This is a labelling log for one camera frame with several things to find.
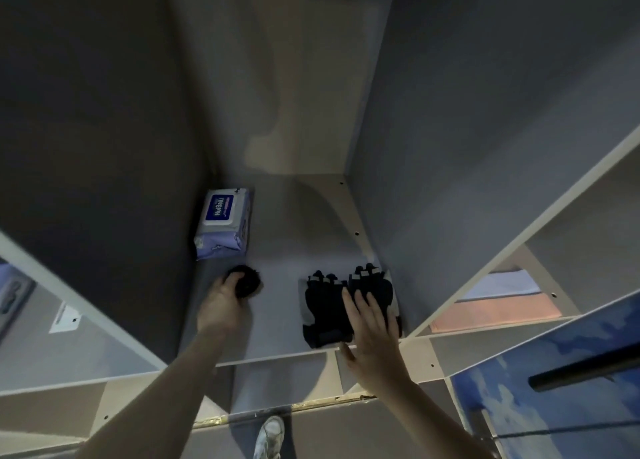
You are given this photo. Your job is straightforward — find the black metal bar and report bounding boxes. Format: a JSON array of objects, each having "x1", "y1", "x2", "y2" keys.
[{"x1": 528, "y1": 343, "x2": 640, "y2": 394}]

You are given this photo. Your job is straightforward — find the person's right hand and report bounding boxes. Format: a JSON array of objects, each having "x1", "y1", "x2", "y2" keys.
[{"x1": 339, "y1": 286, "x2": 417, "y2": 400}]

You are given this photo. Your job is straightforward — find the pink resistance band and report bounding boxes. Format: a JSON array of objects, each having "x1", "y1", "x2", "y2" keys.
[{"x1": 429, "y1": 293, "x2": 563, "y2": 334}]

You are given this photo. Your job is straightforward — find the grey cubby shelf unit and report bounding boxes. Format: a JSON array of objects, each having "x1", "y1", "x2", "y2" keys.
[{"x1": 0, "y1": 0, "x2": 640, "y2": 459}]

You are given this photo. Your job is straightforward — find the person's right forearm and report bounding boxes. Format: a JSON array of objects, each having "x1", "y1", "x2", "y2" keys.
[{"x1": 379, "y1": 378, "x2": 496, "y2": 459}]

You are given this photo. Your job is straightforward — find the white paper label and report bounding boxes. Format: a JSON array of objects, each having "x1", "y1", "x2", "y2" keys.
[{"x1": 49, "y1": 301, "x2": 83, "y2": 334}]

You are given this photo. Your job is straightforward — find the person's left hand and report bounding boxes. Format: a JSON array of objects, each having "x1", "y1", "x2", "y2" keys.
[{"x1": 195, "y1": 272, "x2": 251, "y2": 336}]

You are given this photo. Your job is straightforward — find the person's left forearm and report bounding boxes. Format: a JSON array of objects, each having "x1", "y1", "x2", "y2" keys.
[{"x1": 75, "y1": 323, "x2": 236, "y2": 459}]

